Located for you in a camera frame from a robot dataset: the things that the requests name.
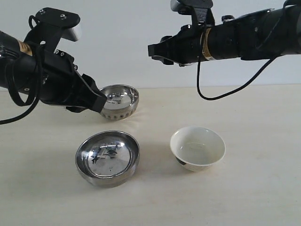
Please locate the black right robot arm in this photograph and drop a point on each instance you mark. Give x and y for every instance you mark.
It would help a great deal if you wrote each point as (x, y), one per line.
(258, 35)

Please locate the patterned deep steel bowl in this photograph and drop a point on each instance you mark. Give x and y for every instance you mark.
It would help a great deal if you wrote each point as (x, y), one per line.
(122, 101)

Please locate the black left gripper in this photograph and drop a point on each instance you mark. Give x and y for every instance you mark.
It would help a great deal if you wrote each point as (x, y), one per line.
(63, 85)

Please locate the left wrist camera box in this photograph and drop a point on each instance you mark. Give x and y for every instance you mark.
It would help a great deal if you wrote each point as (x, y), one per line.
(51, 25)

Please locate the white ceramic bowl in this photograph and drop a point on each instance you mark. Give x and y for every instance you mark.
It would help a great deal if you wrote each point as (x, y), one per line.
(197, 148)

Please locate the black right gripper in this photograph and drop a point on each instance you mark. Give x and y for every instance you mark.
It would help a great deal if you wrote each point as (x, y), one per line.
(182, 49)

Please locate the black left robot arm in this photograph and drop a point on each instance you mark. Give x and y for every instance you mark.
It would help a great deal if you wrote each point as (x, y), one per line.
(18, 70)

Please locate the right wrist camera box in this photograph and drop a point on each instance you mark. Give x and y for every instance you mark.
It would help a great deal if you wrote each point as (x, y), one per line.
(199, 10)

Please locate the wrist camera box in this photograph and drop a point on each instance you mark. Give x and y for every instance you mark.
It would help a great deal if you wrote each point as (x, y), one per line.
(199, 10)
(51, 25)

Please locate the wide shallow steel bowl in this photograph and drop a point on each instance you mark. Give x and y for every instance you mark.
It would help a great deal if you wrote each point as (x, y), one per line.
(108, 159)

